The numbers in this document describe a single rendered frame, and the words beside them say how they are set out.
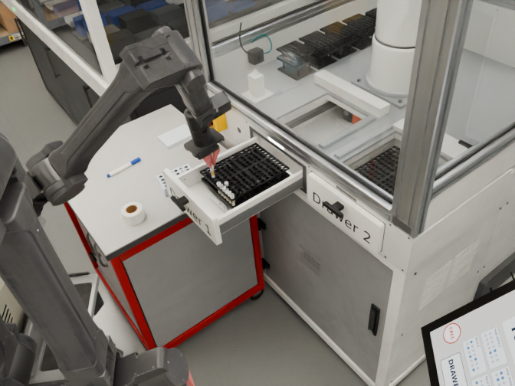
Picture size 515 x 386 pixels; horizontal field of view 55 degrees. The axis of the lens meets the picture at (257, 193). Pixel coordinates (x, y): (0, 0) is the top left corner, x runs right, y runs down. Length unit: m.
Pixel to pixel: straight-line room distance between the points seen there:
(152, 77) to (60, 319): 0.41
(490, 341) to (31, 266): 0.76
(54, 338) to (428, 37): 0.80
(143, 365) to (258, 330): 1.47
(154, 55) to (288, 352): 1.55
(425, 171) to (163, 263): 0.99
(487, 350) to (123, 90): 0.78
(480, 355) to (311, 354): 1.24
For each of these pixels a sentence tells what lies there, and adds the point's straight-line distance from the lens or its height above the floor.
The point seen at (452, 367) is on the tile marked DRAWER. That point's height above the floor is 1.00.
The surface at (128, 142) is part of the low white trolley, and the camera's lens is 2.02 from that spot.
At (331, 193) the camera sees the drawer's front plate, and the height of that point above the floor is 0.92.
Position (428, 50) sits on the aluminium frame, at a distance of 1.02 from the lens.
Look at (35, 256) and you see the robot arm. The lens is 0.59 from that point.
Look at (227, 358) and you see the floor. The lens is 2.18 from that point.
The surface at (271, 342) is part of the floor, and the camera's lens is 2.20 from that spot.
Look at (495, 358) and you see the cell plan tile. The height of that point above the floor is 1.07.
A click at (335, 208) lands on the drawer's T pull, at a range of 1.39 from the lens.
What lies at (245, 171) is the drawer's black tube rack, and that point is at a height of 0.90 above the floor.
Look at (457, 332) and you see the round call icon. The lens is 1.05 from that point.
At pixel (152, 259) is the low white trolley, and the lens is 1.73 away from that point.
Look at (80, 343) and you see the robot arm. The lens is 0.71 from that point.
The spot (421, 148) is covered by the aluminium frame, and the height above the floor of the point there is 1.21.
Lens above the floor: 1.89
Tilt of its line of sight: 42 degrees down
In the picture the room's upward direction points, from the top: 6 degrees counter-clockwise
